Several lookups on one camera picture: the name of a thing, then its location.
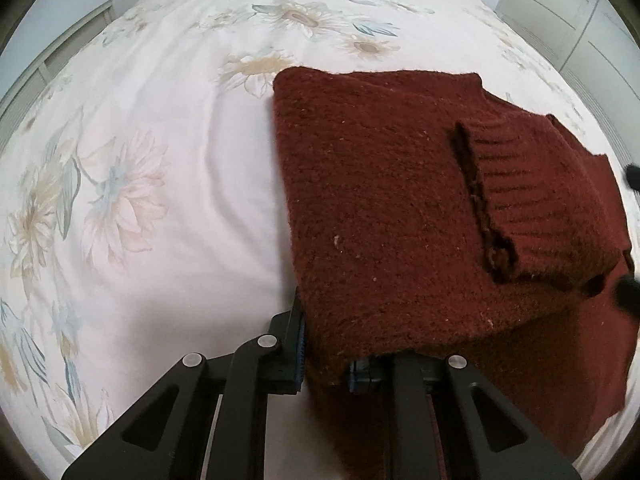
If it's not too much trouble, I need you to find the pink floral bed cover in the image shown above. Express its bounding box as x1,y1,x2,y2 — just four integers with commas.
1,0,612,479

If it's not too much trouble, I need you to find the white wardrobe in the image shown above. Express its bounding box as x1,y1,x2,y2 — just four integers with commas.
498,0,639,136

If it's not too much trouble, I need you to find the white radiator cover left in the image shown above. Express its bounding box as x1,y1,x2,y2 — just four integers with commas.
0,0,114,151

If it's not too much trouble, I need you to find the dark red knitted sweater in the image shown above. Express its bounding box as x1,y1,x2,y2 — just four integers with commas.
273,67,639,479

